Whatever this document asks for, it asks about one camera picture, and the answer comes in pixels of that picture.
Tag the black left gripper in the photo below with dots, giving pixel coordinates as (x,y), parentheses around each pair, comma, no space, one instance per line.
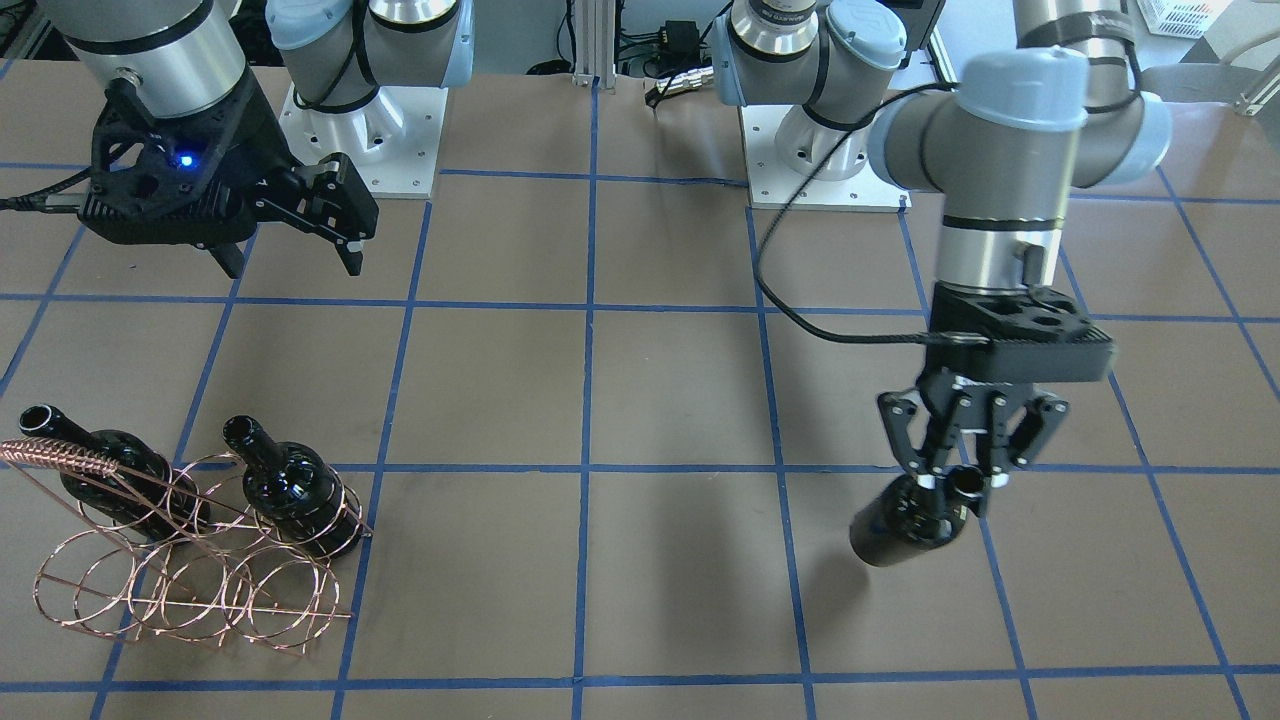
(972,392)

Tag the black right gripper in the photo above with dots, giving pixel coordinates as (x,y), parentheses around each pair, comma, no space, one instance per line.
(262,150)

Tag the carried dark wine bottle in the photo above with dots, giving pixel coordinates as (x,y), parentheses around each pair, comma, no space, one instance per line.
(907,519)

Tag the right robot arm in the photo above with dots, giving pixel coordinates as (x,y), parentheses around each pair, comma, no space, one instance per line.
(184,56)

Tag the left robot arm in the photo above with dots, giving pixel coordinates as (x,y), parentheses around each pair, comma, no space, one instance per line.
(1004,146)

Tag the dark wine bottle in basket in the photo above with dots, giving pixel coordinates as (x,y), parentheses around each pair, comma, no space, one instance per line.
(295,492)

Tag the copper wire wine basket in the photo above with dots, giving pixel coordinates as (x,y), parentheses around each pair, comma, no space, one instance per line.
(234,580)

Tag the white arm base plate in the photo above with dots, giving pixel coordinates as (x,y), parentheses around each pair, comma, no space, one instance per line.
(791,156)

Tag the aluminium frame post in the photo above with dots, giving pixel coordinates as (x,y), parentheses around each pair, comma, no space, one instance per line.
(594,25)

